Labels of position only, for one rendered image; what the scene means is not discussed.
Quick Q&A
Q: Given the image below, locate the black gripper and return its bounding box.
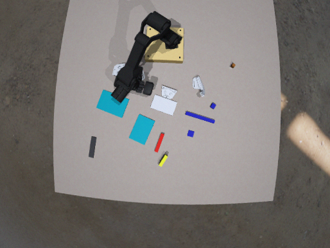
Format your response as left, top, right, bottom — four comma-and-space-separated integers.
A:
114, 77, 154, 96

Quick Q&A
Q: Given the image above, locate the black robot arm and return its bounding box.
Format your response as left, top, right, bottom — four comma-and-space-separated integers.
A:
111, 11, 182, 103

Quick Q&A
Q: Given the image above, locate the dark grey flat bar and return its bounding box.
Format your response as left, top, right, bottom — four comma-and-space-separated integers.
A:
89, 137, 96, 158

